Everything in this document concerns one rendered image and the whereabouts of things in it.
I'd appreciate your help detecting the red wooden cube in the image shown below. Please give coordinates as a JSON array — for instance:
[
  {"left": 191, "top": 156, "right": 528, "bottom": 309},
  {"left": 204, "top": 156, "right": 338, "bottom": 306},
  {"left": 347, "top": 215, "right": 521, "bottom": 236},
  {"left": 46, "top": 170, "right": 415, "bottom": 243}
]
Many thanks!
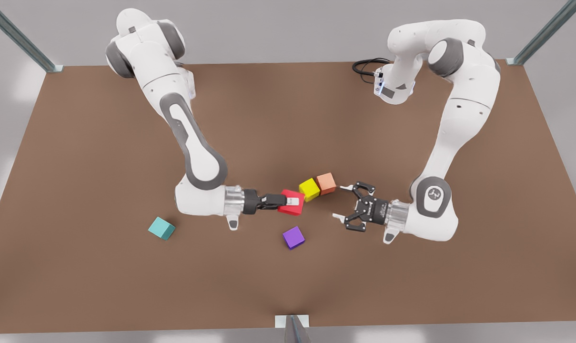
[{"left": 277, "top": 189, "right": 305, "bottom": 216}]

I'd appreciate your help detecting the orange wooden cube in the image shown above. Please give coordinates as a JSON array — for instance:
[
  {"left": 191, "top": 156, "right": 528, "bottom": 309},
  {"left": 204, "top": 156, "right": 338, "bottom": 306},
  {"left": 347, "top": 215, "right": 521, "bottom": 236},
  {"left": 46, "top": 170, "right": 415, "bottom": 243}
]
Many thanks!
[{"left": 316, "top": 172, "right": 337, "bottom": 195}]

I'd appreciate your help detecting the yellow wooden cube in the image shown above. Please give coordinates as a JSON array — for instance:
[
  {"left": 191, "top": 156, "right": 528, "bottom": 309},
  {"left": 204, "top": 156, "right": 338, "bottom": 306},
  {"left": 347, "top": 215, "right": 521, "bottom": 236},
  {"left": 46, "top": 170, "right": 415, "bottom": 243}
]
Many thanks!
[{"left": 299, "top": 178, "right": 321, "bottom": 202}]

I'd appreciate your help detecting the purple wooden cube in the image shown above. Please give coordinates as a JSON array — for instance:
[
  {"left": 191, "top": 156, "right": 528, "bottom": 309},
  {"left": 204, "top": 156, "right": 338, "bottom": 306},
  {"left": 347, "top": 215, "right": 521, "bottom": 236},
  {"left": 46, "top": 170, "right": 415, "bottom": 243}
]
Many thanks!
[{"left": 283, "top": 226, "right": 305, "bottom": 250}]

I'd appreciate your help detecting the teal wooden cube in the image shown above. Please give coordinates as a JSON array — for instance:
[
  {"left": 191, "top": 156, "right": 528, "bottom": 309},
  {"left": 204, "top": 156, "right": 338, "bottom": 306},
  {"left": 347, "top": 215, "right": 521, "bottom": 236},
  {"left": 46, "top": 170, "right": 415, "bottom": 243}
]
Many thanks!
[{"left": 148, "top": 217, "right": 176, "bottom": 241}]

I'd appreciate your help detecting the silver frame post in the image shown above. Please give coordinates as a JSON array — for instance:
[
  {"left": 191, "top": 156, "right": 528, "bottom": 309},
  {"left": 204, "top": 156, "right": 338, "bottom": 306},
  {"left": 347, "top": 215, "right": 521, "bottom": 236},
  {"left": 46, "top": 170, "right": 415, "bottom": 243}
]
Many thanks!
[
  {"left": 0, "top": 0, "right": 63, "bottom": 73},
  {"left": 275, "top": 314, "right": 311, "bottom": 343},
  {"left": 506, "top": 0, "right": 576, "bottom": 66}
]

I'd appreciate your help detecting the black cable loop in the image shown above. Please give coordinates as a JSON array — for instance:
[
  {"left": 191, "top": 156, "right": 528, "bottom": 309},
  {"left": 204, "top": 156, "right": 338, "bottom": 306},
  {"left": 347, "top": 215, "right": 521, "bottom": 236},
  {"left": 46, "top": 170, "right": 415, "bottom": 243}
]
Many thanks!
[{"left": 352, "top": 58, "right": 392, "bottom": 85}]

